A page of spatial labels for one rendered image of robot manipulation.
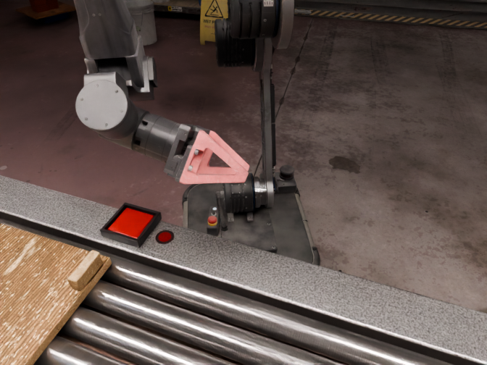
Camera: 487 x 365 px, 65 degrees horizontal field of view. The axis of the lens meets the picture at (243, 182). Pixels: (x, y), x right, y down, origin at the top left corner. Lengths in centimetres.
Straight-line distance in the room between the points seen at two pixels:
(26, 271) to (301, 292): 42
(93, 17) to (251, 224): 123
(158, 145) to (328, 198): 172
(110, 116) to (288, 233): 124
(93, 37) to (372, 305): 52
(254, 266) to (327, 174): 173
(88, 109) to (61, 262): 29
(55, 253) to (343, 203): 169
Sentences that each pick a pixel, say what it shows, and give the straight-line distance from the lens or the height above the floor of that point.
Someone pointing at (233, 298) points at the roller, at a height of 92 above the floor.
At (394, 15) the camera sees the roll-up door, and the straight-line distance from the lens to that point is 508.
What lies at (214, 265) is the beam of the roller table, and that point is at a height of 91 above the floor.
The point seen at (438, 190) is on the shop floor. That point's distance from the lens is 243.
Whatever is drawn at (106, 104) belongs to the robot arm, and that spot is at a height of 121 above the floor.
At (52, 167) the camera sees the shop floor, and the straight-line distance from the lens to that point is 260.
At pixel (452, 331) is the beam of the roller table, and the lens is 64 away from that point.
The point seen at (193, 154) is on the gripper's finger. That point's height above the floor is 115.
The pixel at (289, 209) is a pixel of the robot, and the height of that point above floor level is 24.
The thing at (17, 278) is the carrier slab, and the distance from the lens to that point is 69.
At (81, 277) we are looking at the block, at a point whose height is 96.
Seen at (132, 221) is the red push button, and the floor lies 93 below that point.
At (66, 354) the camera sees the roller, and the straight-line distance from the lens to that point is 60.
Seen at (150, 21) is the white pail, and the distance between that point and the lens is 420.
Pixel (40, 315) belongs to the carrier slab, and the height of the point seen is 94.
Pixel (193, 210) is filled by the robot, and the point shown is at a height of 24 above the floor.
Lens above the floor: 142
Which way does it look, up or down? 40 degrees down
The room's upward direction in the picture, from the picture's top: straight up
